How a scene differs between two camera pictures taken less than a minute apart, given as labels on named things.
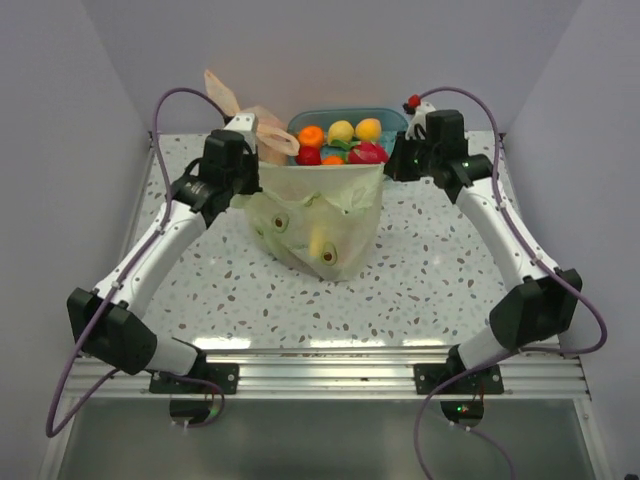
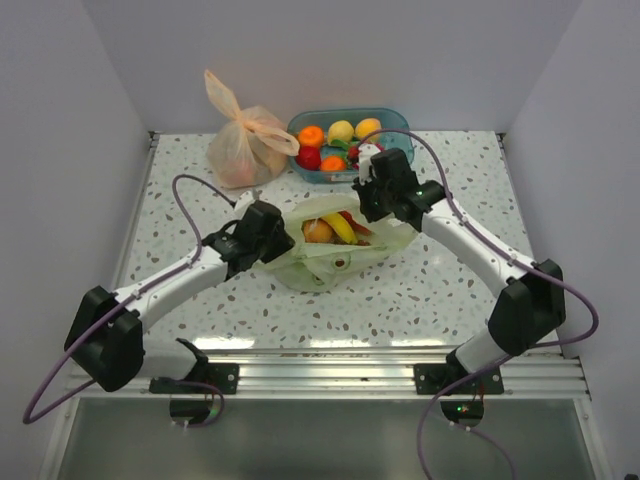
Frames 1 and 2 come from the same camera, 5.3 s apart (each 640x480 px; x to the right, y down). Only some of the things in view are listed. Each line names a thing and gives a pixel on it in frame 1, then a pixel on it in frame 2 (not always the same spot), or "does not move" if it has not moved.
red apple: [309, 155] does not move
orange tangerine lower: [333, 160] does not move
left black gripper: [251, 159] → [283, 243]
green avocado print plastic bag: [319, 217] → [313, 266]
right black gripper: [397, 168] → [370, 214]
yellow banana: [316, 239] → [337, 221]
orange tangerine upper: [311, 135] does not move
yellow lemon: [340, 130] does not move
